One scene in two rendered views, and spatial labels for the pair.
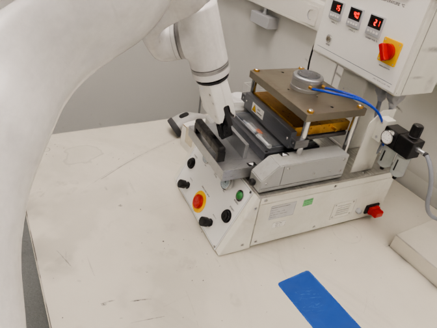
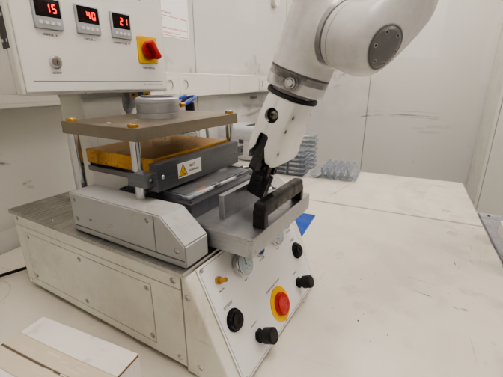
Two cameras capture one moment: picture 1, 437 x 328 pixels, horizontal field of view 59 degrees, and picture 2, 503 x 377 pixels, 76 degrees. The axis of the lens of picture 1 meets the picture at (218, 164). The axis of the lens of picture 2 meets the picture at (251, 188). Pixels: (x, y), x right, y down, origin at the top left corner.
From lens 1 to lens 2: 1.22 m
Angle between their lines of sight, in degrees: 103
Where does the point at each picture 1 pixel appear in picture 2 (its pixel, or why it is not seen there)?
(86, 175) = not seen: outside the picture
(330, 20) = (41, 32)
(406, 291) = not seen: hidden behind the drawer
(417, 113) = (28, 152)
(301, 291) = not seen: hidden behind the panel
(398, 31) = (146, 27)
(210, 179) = (263, 271)
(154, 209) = (331, 364)
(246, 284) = (318, 256)
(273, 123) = (216, 155)
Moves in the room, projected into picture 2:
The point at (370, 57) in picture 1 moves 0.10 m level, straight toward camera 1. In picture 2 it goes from (132, 63) to (180, 64)
